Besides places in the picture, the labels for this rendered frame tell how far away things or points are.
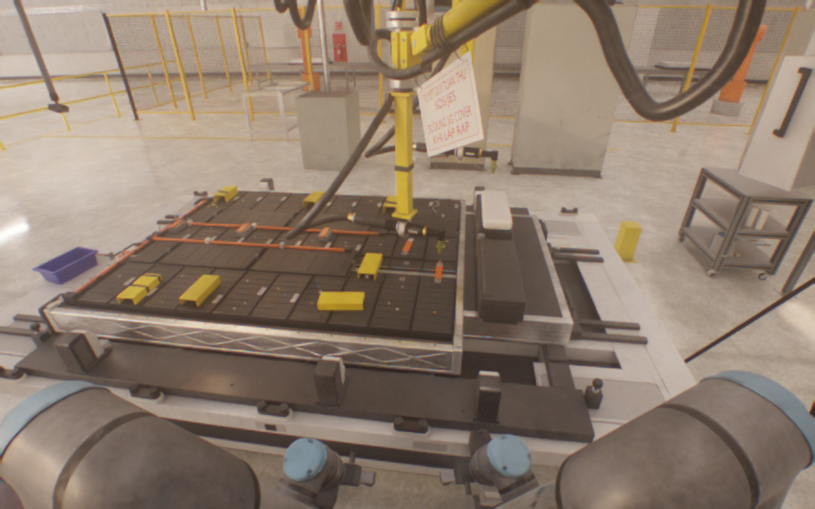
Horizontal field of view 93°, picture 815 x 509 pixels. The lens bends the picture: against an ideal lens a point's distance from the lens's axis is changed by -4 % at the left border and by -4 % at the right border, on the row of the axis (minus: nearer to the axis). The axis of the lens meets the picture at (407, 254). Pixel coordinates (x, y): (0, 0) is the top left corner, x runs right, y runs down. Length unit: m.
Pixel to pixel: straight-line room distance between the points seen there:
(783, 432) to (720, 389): 0.06
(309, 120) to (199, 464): 5.70
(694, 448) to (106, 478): 0.52
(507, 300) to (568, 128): 4.74
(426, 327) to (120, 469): 1.05
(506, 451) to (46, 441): 0.80
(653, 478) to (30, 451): 0.58
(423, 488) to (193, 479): 1.76
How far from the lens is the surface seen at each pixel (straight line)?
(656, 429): 0.48
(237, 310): 1.57
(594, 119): 6.01
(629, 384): 1.59
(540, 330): 1.51
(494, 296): 1.37
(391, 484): 2.18
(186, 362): 1.63
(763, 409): 0.54
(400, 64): 1.44
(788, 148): 3.64
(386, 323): 1.39
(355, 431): 1.32
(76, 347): 1.73
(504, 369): 1.59
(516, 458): 1.00
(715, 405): 0.52
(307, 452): 1.00
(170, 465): 0.47
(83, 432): 0.51
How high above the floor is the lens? 1.89
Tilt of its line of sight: 30 degrees down
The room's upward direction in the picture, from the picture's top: 1 degrees counter-clockwise
